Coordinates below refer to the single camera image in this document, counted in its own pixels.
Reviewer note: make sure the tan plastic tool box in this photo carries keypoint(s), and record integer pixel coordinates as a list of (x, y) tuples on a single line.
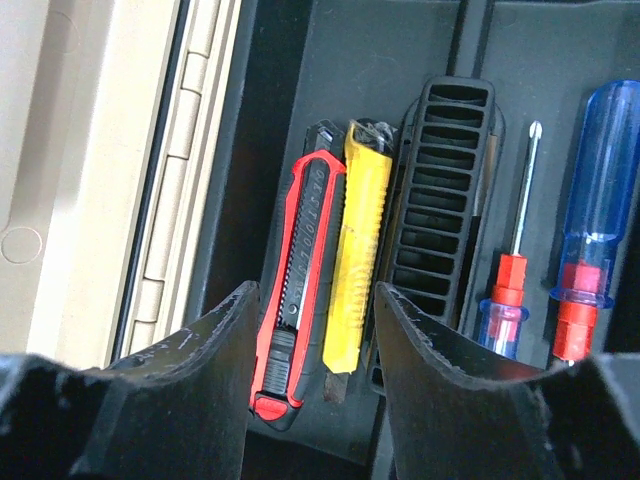
[(110, 116)]

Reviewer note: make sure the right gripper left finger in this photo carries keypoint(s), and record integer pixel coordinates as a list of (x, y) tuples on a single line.
[(175, 410)]

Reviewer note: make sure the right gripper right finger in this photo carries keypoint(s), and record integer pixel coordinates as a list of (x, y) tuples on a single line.
[(460, 411)]

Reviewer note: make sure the red black utility knife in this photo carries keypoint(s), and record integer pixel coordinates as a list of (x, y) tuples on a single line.
[(297, 286)]

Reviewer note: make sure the yellow utility knife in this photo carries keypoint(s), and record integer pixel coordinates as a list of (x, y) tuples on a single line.
[(368, 150)]

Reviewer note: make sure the black tool tray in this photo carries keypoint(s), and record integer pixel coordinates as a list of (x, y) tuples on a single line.
[(297, 62)]

